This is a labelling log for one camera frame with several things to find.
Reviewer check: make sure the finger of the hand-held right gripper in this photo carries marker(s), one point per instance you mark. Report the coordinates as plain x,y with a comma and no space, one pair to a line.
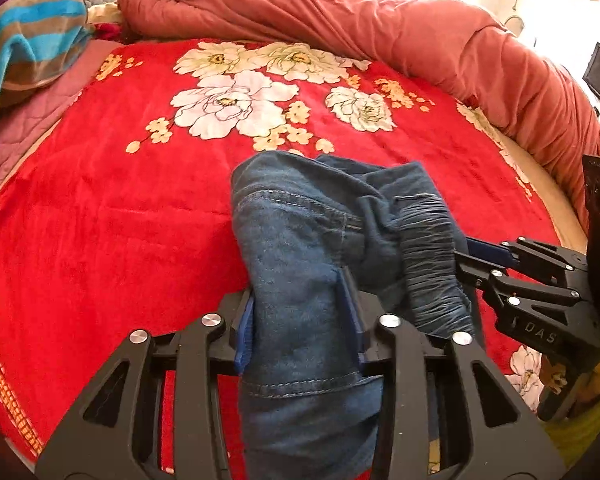
485,250
480,272

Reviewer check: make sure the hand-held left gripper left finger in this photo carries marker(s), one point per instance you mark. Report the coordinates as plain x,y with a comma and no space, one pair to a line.
245,330

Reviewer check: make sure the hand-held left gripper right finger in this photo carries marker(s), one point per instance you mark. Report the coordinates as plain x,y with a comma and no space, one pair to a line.
352,310

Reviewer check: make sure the blue denim pants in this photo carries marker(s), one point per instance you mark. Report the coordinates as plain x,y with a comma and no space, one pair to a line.
290,240

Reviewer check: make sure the beige bed sheet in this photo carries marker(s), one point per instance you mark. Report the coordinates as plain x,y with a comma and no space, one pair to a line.
565,220

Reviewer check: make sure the person's green clothing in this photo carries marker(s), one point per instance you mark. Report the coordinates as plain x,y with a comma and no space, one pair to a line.
590,425

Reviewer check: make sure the red floral blanket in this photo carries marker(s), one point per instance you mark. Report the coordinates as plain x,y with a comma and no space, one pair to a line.
105,200

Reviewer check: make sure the rust red quilt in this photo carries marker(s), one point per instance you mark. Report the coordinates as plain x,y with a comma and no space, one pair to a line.
330,5

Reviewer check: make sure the pink quilted pad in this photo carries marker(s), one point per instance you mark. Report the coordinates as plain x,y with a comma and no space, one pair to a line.
45,110

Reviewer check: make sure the cream cloth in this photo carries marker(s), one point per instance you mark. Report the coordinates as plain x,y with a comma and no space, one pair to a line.
105,12

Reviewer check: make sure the striped towel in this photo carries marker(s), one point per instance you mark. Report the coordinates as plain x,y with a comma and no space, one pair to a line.
30,25

